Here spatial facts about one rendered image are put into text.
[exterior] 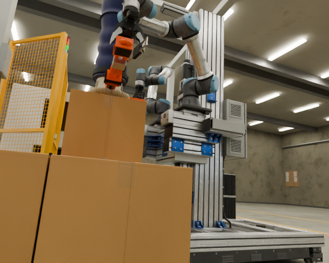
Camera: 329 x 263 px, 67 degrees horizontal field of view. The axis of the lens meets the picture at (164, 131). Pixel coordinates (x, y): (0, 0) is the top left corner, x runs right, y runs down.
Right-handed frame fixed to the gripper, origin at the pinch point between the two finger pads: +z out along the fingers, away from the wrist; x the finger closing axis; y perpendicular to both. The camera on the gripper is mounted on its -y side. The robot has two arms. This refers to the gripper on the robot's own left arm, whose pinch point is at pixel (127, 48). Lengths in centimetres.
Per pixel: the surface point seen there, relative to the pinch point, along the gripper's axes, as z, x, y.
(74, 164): 55, 15, -32
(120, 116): 23.4, -4.3, 28.3
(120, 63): 2.7, 1.1, 10.7
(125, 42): 0.7, 2.1, -5.3
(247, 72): -331, -478, 533
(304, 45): -358, -547, 373
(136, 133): 31.3, -13.4, 28.3
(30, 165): 56, 25, -32
